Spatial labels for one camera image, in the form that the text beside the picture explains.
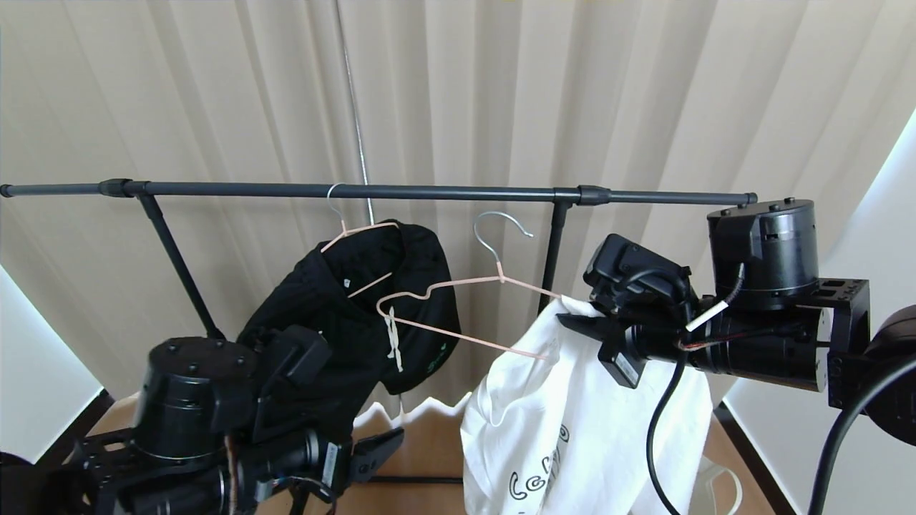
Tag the black shorts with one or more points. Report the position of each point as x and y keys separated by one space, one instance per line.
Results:
x=336 y=315

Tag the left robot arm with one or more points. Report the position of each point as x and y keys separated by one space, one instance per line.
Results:
x=186 y=393

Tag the beige curtain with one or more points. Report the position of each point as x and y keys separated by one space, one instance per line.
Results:
x=572 y=93

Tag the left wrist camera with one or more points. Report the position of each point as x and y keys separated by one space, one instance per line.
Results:
x=300 y=354

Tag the pink clothes hanger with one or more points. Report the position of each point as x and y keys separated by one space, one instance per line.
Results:
x=344 y=230
x=499 y=272

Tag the white laundry basket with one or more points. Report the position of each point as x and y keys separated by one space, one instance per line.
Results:
x=707 y=468

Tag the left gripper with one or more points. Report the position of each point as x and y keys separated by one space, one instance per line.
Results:
x=300 y=461

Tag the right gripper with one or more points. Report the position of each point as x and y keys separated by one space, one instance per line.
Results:
x=658 y=343

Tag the white garment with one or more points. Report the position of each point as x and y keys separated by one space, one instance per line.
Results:
x=594 y=429

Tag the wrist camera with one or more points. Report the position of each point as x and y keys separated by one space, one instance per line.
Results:
x=300 y=354
x=622 y=268

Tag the black clothes rack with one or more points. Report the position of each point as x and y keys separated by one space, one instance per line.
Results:
x=215 y=189

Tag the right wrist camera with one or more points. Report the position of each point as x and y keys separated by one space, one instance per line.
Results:
x=622 y=268

